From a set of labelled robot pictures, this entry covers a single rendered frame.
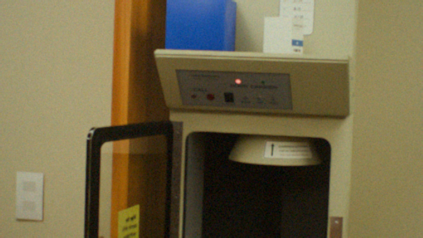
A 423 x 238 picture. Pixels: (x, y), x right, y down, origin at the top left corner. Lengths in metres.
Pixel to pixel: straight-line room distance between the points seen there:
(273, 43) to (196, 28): 0.13
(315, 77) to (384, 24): 0.54
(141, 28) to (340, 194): 0.45
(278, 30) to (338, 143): 0.23
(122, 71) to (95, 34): 0.58
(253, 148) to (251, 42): 0.19
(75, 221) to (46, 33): 0.46
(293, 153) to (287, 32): 0.24
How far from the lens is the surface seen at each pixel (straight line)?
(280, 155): 1.50
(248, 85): 1.40
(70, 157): 2.04
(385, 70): 1.89
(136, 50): 1.47
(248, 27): 1.48
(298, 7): 1.47
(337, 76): 1.37
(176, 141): 1.51
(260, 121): 1.48
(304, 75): 1.37
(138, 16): 1.48
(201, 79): 1.41
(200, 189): 1.62
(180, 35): 1.40
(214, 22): 1.38
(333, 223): 1.48
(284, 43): 1.38
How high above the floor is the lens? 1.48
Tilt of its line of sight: 3 degrees down
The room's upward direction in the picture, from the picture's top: 2 degrees clockwise
